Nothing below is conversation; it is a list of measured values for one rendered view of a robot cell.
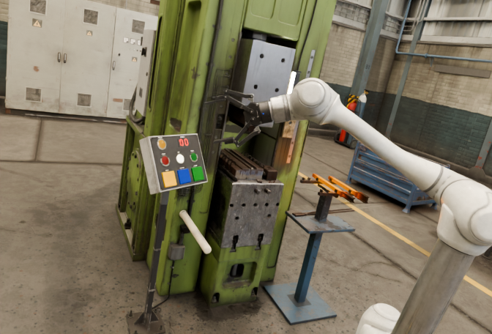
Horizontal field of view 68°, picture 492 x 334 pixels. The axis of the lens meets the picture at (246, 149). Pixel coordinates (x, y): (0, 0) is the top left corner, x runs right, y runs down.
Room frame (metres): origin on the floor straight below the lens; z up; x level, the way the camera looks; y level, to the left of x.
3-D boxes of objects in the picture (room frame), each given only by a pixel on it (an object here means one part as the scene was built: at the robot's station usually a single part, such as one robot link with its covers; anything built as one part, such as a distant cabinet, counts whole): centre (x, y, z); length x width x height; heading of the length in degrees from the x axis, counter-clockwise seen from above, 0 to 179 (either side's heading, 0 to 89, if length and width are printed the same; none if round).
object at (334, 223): (2.38, -0.60, 0.67); 0.40 x 0.30 x 0.02; 117
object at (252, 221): (2.44, 0.01, 0.69); 0.56 x 0.38 x 0.45; 30
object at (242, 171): (2.40, 0.05, 0.96); 0.42 x 0.20 x 0.09; 30
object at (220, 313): (2.18, -0.07, 0.01); 0.58 x 0.39 x 0.01; 120
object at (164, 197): (1.88, 0.39, 0.54); 0.04 x 0.04 x 1.08; 30
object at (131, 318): (1.88, 0.40, 0.05); 0.22 x 0.22 x 0.09; 30
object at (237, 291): (2.44, 0.01, 0.23); 0.55 x 0.37 x 0.47; 30
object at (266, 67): (2.42, 0.02, 1.57); 0.42 x 0.39 x 0.40; 30
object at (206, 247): (1.97, 0.20, 0.62); 0.44 x 0.05 x 0.05; 30
